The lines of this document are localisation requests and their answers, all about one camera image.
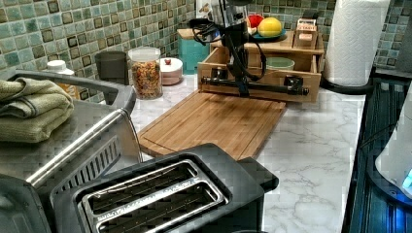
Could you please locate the dark grey cup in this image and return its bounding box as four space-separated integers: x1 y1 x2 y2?
95 51 129 85

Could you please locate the folded beige towel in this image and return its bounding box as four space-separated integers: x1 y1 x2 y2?
0 78 74 143

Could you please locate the white lidded sugar bowl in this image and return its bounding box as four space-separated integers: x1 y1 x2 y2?
160 57 183 85

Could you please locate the wooden drawer cabinet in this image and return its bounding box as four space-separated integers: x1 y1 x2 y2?
203 31 325 74

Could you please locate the bamboo cutting board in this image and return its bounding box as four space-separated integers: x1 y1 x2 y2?
138 91 286 160

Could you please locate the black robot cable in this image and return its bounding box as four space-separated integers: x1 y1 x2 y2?
188 17 268 83

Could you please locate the blue plate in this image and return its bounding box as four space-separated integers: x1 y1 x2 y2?
252 28 288 41

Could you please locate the black two-slot toaster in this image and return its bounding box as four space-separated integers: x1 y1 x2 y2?
54 144 279 233

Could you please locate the paper towel roll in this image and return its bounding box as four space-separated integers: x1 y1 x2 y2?
321 0 391 95

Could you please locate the glass jar of cereal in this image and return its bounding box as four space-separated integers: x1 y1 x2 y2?
127 47 162 99

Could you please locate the green ceramic bowl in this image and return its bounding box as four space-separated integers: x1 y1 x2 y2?
266 57 294 70

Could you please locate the yellow lemon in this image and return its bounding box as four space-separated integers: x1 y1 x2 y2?
257 17 283 37

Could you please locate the white capped bottle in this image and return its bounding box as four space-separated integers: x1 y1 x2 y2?
46 60 80 99

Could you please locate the tea bag box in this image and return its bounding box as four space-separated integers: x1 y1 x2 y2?
293 17 318 50

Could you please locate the teal canister with wooden lid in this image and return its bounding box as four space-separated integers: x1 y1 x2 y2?
177 28 210 75

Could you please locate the watermelon slice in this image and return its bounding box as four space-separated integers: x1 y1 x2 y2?
248 15 264 28

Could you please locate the wooden drawer with black handle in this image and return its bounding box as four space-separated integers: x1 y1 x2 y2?
196 47 323 104

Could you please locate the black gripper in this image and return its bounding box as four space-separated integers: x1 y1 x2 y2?
218 0 249 97

